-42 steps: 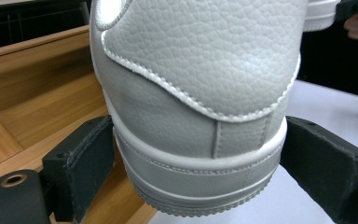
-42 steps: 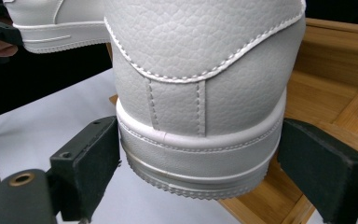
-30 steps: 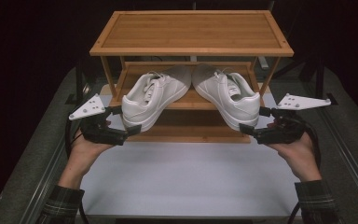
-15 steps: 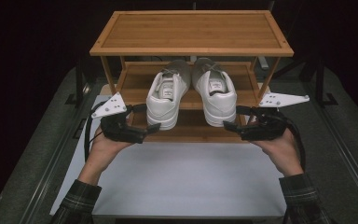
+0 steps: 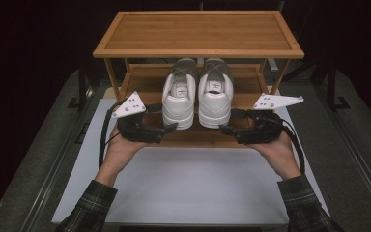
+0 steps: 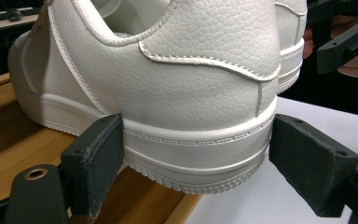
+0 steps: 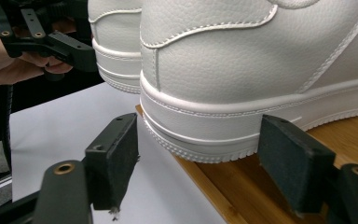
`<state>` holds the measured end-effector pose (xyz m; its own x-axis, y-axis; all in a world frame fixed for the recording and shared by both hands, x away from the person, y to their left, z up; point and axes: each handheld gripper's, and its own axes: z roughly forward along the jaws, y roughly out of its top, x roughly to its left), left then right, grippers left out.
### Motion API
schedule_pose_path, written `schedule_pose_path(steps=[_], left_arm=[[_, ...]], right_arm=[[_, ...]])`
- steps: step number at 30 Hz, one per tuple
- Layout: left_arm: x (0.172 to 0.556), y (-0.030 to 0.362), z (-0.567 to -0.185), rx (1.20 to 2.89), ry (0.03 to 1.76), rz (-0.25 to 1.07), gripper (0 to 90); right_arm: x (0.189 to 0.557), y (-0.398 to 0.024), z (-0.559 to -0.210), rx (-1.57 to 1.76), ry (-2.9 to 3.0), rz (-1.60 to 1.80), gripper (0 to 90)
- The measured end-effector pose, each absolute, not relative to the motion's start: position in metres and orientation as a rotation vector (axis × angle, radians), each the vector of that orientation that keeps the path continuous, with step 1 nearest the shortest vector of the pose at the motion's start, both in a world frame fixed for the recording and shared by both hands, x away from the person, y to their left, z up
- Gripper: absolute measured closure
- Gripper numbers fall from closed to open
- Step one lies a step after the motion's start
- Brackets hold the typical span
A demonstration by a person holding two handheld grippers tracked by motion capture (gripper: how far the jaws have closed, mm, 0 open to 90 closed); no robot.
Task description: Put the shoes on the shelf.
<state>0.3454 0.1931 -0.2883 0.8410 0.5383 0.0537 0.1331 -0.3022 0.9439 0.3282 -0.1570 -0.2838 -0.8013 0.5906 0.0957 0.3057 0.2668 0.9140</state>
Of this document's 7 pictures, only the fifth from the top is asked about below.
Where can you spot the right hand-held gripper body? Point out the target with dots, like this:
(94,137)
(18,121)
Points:
(261,129)

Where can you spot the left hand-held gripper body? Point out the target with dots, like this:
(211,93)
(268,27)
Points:
(135,129)

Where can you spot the white leather sneaker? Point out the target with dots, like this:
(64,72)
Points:
(215,106)
(178,109)

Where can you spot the wooden three-tier shoe rack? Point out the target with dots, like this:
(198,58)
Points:
(199,32)

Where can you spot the person's left hand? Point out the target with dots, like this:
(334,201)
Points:
(122,154)

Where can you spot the person's right hand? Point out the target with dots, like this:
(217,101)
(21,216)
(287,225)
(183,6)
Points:
(277,154)

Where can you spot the black metal stand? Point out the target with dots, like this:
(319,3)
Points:
(333,87)
(82,87)

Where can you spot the white bracket behind rack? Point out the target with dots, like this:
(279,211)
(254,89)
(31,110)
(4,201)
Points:
(272,64)

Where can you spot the metal table rail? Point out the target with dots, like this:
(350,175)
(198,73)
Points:
(357,161)
(58,167)

